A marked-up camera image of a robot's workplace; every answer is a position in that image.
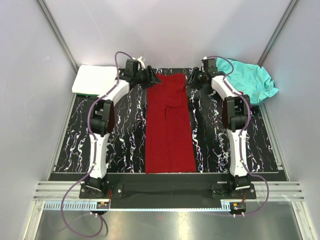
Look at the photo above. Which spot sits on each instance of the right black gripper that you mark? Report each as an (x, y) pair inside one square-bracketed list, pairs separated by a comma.
[(192, 78)]

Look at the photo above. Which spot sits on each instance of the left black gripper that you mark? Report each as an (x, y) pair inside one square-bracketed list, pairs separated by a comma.
[(152, 79)]

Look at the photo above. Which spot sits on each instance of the red t shirt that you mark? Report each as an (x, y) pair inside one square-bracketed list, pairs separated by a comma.
[(168, 141)]

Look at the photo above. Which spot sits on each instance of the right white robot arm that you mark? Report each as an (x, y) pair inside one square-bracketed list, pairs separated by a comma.
[(235, 119)]

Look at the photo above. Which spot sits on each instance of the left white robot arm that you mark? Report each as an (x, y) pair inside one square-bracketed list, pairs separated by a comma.
[(101, 118)]

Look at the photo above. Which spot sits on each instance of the teal t shirt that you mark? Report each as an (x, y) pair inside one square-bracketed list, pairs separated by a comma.
[(250, 79)]

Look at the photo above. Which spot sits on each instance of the folded white t shirt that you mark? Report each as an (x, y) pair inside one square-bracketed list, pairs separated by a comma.
[(94, 80)]

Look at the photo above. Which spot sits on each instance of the left aluminium frame post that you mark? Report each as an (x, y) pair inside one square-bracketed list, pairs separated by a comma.
[(44, 8)]

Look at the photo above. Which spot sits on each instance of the aluminium frame post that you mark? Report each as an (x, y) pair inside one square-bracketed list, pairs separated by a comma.
[(44, 8), (278, 30)]

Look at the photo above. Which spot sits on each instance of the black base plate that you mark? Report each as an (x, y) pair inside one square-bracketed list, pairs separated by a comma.
[(198, 199)]

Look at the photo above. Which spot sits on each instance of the right aluminium frame post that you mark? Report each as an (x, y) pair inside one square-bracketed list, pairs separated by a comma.
[(278, 30)]

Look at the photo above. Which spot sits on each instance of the left cable duct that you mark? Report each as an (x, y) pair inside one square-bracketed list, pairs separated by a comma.
[(77, 205)]

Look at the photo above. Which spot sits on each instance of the aluminium cross rail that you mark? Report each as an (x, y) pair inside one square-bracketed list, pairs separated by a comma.
[(55, 190)]

